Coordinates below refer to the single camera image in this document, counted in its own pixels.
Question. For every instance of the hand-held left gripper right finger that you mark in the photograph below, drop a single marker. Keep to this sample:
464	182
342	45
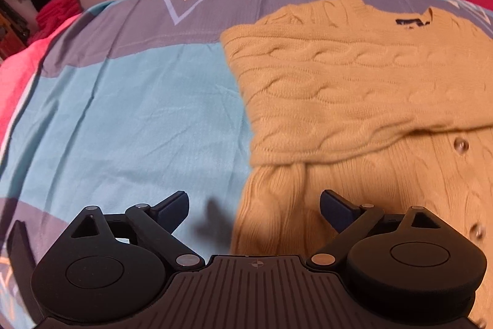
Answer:
339	211

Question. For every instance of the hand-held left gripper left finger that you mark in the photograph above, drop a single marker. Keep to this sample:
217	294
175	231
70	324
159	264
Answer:
169	211

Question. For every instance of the pile of red folded clothes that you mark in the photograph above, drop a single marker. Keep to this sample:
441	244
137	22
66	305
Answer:
57	11

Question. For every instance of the blue grey patterned bed sheet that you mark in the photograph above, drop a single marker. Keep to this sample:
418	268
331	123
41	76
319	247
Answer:
134	113

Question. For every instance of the wooden shelf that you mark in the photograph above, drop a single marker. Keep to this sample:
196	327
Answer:
11	32

